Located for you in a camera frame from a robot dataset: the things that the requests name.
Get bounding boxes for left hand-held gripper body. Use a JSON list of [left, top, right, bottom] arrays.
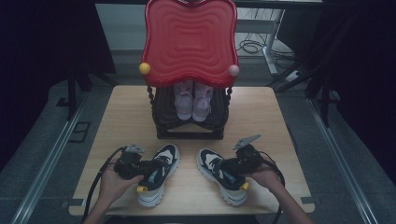
[[113, 142, 147, 181]]

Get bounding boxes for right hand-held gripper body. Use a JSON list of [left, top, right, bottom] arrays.
[[229, 133, 263, 175]]

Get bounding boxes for navy and white sneaker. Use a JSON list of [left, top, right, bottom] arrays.
[[136, 143, 182, 209], [195, 147, 251, 207]]

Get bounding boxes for purple translucent sandal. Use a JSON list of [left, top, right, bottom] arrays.
[[191, 81, 215, 123], [173, 80, 195, 121]]

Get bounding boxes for red and black shoe rack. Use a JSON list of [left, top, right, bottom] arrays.
[[137, 0, 240, 141]]

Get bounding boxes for person's left hand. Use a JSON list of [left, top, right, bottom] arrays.
[[98, 162, 145, 203]]

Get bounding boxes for person's right hand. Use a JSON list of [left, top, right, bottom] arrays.
[[245, 163, 283, 193]]

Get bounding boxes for black metal stand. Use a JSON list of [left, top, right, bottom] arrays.
[[265, 55, 342, 128], [55, 65, 120, 121]]

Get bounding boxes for white power strip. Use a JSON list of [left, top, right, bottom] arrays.
[[284, 69, 304, 84]]

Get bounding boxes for black curtain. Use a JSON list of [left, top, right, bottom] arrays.
[[276, 0, 396, 185], [0, 0, 118, 173]]

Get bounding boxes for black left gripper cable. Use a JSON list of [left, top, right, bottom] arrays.
[[83, 146, 128, 220]]

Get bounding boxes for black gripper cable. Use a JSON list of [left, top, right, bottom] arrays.
[[83, 146, 128, 220], [257, 150, 287, 224]]

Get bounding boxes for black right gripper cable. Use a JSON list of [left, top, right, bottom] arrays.
[[257, 150, 287, 224]]

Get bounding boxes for grey metal floor rail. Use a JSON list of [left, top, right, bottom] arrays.
[[305, 97, 380, 224], [9, 92, 91, 224]]

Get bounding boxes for black cables on floor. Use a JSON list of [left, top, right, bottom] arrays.
[[237, 31, 297, 63]]

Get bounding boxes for white desk frame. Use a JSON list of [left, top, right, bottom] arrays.
[[235, 7, 287, 77]]

